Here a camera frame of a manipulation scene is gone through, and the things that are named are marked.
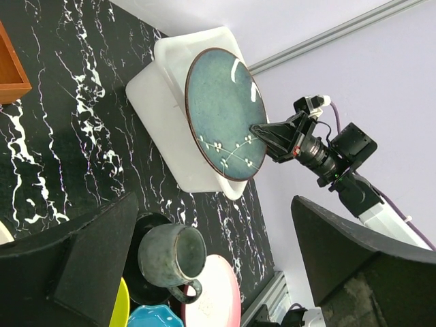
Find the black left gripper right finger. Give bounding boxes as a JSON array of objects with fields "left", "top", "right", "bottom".
[{"left": 291, "top": 196, "right": 435, "bottom": 326}]

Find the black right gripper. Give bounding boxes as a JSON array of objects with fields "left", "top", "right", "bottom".
[{"left": 249, "top": 112, "right": 377, "bottom": 187}]

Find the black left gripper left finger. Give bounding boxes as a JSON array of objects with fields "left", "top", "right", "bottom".
[{"left": 1, "top": 193, "right": 138, "bottom": 326}]

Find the teal ceramic floral plate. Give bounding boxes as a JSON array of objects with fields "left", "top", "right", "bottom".
[{"left": 185, "top": 48, "right": 267, "bottom": 181}]

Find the blue dotted scalloped plate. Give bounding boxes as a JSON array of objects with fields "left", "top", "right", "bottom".
[{"left": 127, "top": 305, "right": 185, "bottom": 327}]

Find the translucent white plastic bin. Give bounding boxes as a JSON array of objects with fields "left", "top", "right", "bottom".
[{"left": 125, "top": 27, "right": 247, "bottom": 200}]

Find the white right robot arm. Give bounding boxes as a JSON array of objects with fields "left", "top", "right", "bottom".
[{"left": 250, "top": 95, "right": 435, "bottom": 250}]

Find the yellow plastic bowl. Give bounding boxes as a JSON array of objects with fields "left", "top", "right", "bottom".
[{"left": 109, "top": 278, "right": 130, "bottom": 327}]

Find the black saucer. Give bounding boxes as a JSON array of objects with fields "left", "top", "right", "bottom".
[{"left": 123, "top": 212, "right": 171, "bottom": 306}]

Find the cream white bowl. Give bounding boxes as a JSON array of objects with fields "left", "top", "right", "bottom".
[{"left": 0, "top": 221, "right": 14, "bottom": 245}]

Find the grey ceramic mug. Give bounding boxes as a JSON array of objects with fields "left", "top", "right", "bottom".
[{"left": 138, "top": 224, "right": 207, "bottom": 304}]

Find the pink plastic plate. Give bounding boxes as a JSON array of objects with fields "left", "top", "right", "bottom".
[{"left": 181, "top": 254, "right": 241, "bottom": 326}]

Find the orange wooden divided tray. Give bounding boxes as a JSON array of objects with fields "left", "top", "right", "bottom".
[{"left": 1, "top": 24, "right": 32, "bottom": 104}]

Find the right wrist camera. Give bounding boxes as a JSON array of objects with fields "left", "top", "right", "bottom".
[{"left": 294, "top": 95, "right": 331, "bottom": 119}]

